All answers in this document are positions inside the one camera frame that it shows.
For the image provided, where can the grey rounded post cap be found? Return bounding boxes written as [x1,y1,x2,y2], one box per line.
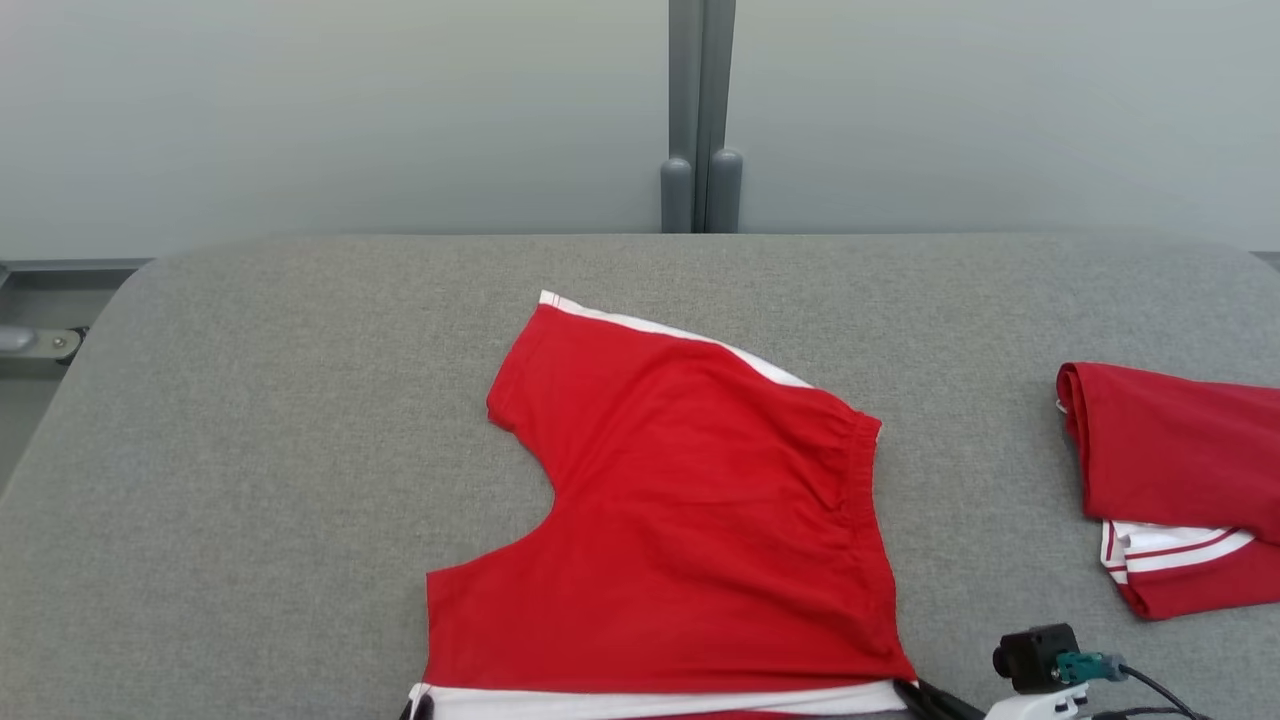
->
[705,150,743,233]
[660,157,694,233]

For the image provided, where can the grey metal cart frame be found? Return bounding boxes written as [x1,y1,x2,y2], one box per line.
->
[0,322,89,366]

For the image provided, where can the red shorts with white trim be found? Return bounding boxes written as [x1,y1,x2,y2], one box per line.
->
[405,289,919,720]

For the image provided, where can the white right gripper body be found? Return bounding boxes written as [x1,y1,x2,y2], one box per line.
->
[983,684,1093,720]

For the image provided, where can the red shirt with white sleeves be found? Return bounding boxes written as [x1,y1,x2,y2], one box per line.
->
[1056,361,1280,622]

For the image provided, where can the grey metal partition post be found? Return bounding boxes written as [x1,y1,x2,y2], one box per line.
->
[668,0,738,233]

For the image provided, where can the teal right camera cable plug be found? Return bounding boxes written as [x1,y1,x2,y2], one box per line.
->
[1055,650,1129,687]

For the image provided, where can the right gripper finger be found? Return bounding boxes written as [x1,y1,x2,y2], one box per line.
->
[915,680,989,720]
[892,678,951,720]

